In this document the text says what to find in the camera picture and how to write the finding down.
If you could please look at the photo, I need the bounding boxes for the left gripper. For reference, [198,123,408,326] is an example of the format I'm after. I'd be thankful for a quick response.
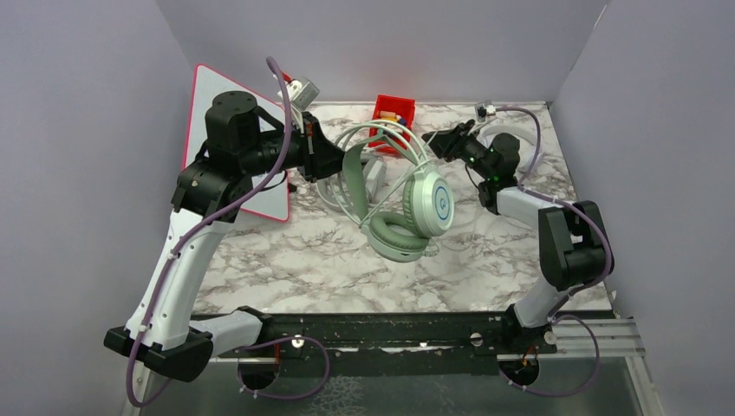
[239,111,357,183]

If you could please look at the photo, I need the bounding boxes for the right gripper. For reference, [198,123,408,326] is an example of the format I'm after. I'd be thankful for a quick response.
[423,119,494,180]

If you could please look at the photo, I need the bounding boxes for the grey white gaming headset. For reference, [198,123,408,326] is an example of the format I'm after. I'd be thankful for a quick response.
[316,156,387,211]

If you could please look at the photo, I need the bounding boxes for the green headphones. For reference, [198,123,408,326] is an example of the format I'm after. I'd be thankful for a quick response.
[330,120,455,263]

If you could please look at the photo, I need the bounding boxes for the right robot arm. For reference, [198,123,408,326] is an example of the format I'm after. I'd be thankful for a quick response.
[421,120,615,353]

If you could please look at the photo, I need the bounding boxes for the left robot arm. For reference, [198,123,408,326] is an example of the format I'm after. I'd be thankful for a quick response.
[104,91,344,382]

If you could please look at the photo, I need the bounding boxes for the white headphones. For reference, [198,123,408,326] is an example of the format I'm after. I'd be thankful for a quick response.
[481,124,544,174]

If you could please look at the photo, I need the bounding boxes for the red plastic bin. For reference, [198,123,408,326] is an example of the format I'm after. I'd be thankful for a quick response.
[368,94,416,154]

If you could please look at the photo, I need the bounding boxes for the pink framed whiteboard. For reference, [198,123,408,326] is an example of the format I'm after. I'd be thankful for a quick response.
[182,64,290,223]

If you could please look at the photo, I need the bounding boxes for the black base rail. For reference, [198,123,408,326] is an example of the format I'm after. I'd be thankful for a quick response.
[221,311,562,378]

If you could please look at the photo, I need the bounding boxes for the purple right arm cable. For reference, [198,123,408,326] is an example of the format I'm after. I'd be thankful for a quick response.
[493,106,615,399]

